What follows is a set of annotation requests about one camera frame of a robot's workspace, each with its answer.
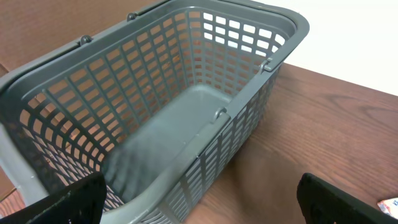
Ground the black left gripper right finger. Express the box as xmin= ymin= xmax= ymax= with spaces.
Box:
xmin=297 ymin=172 xmax=397 ymax=224

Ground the grey plastic shopping basket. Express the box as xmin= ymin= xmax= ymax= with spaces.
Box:
xmin=1 ymin=1 xmax=310 ymax=223

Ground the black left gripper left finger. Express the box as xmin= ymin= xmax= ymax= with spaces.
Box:
xmin=1 ymin=172 xmax=107 ymax=224

